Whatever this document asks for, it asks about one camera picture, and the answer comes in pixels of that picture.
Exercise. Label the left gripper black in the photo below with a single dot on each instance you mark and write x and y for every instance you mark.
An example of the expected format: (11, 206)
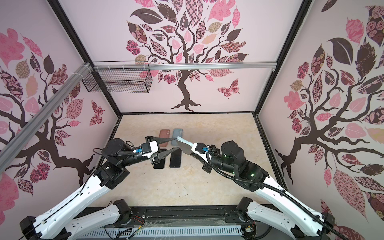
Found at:
(160, 155)

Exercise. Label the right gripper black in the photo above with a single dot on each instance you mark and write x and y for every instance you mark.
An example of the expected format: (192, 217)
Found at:
(207, 167)

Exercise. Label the pink silicone phone case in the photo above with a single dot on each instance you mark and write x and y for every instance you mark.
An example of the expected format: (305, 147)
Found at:
(164, 134)

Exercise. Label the black smartphone from pink case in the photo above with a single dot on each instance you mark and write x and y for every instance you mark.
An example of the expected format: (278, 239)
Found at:
(161, 164)

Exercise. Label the light blue phone case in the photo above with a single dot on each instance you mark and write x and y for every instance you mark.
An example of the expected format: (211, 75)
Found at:
(176, 133)
(187, 147)

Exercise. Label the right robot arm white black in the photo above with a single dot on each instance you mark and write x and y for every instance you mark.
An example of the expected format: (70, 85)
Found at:
(289, 215)

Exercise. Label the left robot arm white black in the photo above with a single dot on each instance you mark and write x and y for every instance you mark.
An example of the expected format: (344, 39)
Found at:
(62, 221)

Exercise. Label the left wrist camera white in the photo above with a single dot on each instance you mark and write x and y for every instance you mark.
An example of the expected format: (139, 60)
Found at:
(147, 149)

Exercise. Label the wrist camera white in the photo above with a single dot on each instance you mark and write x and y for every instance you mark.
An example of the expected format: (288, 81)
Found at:
(147, 149)
(200, 150)

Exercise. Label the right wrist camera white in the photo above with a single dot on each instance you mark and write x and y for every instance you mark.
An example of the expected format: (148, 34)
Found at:
(200, 150)

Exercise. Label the black wire basket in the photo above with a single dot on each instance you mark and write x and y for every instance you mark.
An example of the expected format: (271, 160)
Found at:
(119, 77)

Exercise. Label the aluminium rail back wall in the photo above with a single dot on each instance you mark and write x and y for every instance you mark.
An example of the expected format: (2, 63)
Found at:
(186, 66)

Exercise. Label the aluminium rail wall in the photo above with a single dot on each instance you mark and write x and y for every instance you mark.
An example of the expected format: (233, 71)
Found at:
(186, 66)
(13, 148)

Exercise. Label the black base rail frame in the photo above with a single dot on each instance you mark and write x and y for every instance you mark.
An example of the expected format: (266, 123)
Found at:
(190, 216)

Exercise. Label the white slotted cable duct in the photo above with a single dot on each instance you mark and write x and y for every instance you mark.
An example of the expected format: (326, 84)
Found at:
(163, 232)

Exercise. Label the aluminium rail left wall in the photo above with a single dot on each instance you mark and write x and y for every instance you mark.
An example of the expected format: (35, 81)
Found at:
(13, 148)

